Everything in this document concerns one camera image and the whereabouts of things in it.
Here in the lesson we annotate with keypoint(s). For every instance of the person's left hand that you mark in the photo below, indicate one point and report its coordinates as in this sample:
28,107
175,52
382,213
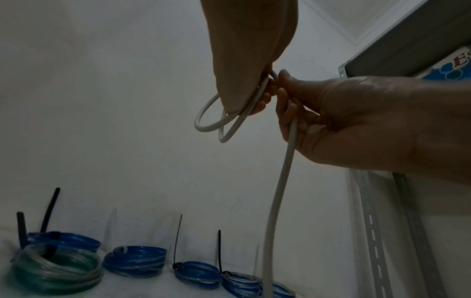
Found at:
250,43

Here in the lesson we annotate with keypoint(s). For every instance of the person's right hand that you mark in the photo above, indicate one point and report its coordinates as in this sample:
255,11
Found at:
368,122

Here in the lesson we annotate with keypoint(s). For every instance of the curled black cable tie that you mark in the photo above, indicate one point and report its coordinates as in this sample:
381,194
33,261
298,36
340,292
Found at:
49,209

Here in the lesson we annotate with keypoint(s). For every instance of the grey shelf board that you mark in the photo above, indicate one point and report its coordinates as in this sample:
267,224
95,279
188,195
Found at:
404,43

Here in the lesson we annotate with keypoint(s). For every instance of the blue printed box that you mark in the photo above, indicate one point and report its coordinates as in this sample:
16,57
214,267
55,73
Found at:
452,69

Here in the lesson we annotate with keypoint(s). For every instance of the white perforated shelf upright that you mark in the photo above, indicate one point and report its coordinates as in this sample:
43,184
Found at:
375,232

